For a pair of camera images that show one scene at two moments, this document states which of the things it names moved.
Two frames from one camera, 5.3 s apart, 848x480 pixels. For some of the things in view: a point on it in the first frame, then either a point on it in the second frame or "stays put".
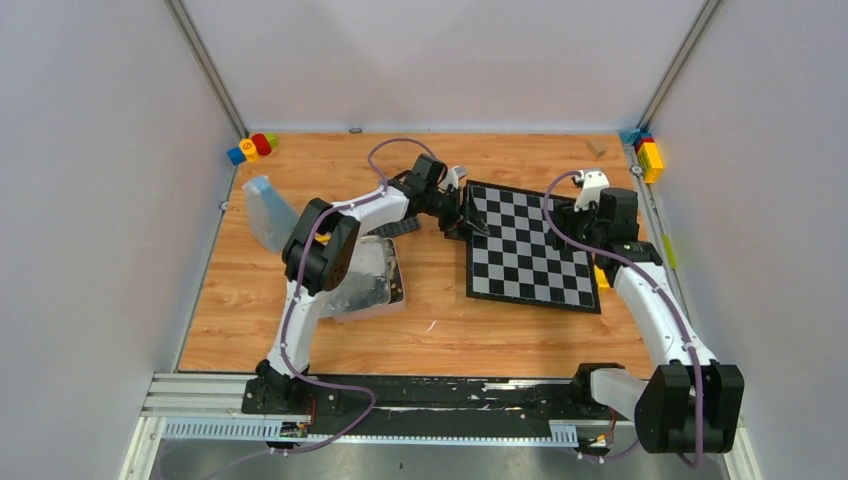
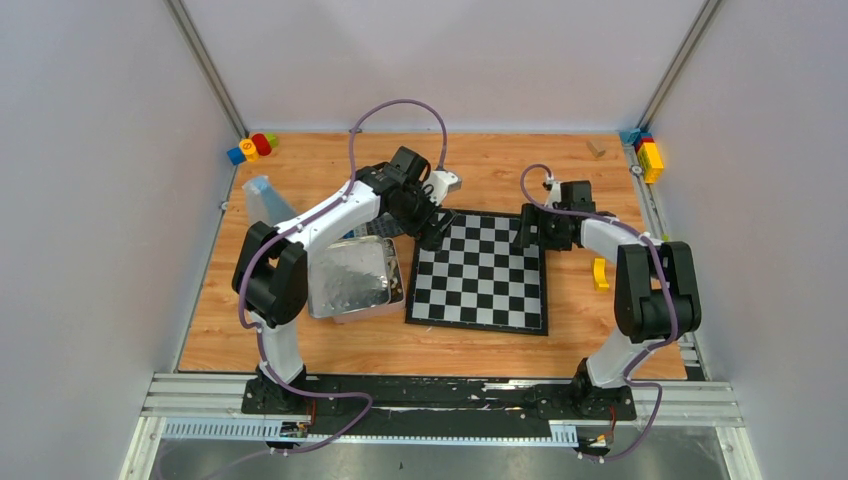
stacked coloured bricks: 649,155 stays put
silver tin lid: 367,284 stays put
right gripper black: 564,216 -> 531,215
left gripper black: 457,214 -> 431,225
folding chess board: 520,261 -> 479,280
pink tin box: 397,299 stays put
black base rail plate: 395,404 stays put
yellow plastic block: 601,278 stays put
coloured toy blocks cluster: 250,149 stays put
